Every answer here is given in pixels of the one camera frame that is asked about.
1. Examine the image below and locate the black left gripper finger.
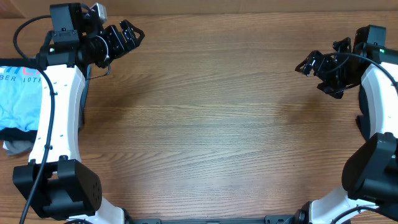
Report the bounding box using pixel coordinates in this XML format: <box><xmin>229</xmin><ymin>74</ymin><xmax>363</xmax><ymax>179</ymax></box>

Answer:
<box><xmin>129</xmin><ymin>24</ymin><xmax>145</xmax><ymax>49</ymax></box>
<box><xmin>120</xmin><ymin>20</ymin><xmax>134</xmax><ymax>40</ymax></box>

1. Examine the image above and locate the light blue printed t-shirt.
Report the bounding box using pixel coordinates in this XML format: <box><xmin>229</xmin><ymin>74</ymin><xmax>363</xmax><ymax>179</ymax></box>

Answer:
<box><xmin>0</xmin><ymin>66</ymin><xmax>42</xmax><ymax>132</ymax></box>

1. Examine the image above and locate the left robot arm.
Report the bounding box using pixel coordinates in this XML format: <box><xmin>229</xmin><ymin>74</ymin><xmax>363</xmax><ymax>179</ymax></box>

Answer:
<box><xmin>11</xmin><ymin>3</ymin><xmax>144</xmax><ymax>223</ymax></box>

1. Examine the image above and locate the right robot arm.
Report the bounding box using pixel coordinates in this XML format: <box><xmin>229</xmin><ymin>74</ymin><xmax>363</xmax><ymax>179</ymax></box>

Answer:
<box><xmin>284</xmin><ymin>25</ymin><xmax>397</xmax><ymax>223</ymax></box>

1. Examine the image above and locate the folded grey garment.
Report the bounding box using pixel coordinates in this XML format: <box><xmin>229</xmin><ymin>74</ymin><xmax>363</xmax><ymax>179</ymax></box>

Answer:
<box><xmin>2</xmin><ymin>141</ymin><xmax>34</xmax><ymax>156</ymax></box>

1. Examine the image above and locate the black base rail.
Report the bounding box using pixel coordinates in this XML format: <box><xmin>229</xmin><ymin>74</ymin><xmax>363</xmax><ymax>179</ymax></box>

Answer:
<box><xmin>127</xmin><ymin>215</ymin><xmax>294</xmax><ymax>224</ymax></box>

